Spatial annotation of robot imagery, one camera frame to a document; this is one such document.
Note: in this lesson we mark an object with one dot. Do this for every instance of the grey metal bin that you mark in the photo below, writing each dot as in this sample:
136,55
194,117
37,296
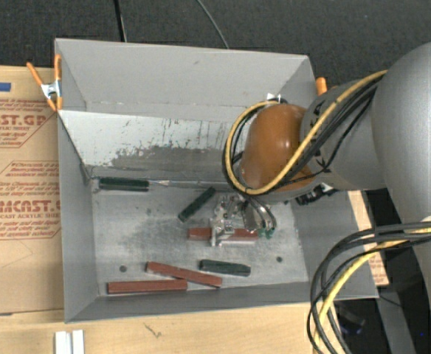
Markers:
145,234

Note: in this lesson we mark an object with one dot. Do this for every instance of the red-brown block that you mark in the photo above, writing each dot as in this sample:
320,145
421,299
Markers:
199,233
147,286
184,274

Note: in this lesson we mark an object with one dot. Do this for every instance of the black cylinder on white bracket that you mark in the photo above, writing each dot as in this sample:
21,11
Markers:
307,197

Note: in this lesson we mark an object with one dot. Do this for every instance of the dark green flat block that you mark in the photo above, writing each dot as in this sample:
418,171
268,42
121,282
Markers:
224,268
197,204
124,184

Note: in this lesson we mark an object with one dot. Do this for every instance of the brown cardboard board red print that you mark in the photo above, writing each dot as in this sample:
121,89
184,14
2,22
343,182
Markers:
23,234

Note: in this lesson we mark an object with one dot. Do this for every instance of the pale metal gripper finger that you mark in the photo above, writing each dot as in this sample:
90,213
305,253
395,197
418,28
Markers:
223,242
220,222

